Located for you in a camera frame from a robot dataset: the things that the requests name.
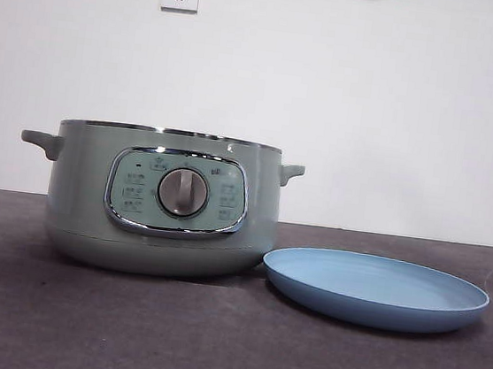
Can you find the blue round plate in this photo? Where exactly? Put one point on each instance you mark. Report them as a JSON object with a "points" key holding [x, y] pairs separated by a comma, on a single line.
{"points": [[369, 284]]}

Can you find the pale green electric steamer pot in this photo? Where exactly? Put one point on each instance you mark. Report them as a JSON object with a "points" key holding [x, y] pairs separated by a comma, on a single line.
{"points": [[82, 183]]}

